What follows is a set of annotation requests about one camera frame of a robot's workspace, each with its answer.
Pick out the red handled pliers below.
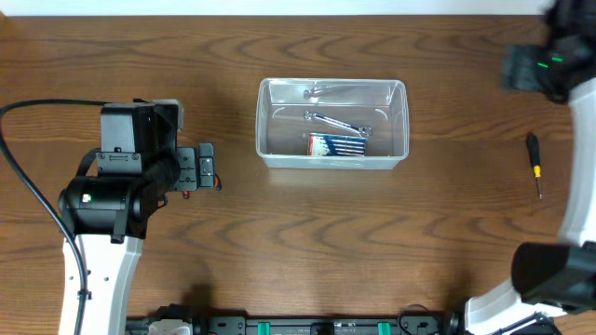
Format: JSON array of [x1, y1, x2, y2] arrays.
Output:
[[182, 176, 223, 199]]

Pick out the black yellow screwdriver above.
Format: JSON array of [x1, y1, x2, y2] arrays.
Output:
[[526, 133, 544, 200]]

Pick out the blue precision screwdriver set case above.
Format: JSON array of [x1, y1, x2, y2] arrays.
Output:
[[307, 133, 367, 156]]

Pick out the silver combination wrench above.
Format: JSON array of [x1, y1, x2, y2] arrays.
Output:
[[304, 111, 372, 137]]

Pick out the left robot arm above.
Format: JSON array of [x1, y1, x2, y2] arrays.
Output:
[[59, 100, 221, 334]]

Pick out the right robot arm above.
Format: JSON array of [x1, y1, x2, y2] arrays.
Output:
[[443, 0, 595, 334]]

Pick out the clear plastic container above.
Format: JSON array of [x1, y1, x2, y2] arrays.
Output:
[[255, 78, 410, 170]]

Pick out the black mounting rail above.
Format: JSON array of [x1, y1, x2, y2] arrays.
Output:
[[124, 304, 466, 335]]

